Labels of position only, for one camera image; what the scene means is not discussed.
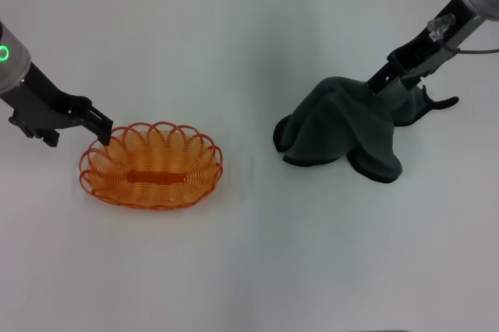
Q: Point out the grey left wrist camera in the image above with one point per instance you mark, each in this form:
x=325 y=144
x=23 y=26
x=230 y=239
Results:
x=37 y=129

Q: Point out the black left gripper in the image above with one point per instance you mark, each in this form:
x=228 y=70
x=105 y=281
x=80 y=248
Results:
x=50 y=104

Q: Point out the dark grey towel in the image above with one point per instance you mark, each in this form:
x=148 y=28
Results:
x=343 y=125

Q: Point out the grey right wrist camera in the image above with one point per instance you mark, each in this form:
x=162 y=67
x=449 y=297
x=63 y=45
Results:
x=419 y=71

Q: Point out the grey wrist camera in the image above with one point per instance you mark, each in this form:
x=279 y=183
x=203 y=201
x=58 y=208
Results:
x=37 y=129
x=419 y=71

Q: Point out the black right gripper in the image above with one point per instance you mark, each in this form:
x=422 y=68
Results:
x=432 y=39

